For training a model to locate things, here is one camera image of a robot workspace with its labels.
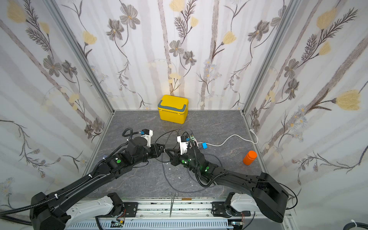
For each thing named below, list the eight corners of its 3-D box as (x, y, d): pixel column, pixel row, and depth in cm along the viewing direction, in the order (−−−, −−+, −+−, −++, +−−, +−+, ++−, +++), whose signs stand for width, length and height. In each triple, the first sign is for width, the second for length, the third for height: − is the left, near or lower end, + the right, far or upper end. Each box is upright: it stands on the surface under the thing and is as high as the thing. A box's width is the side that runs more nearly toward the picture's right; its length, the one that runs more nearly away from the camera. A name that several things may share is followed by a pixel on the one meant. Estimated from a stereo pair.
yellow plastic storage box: (159, 121, 115) (156, 109, 104) (165, 105, 127) (163, 92, 116) (184, 125, 113) (184, 113, 102) (188, 108, 125) (189, 95, 114)
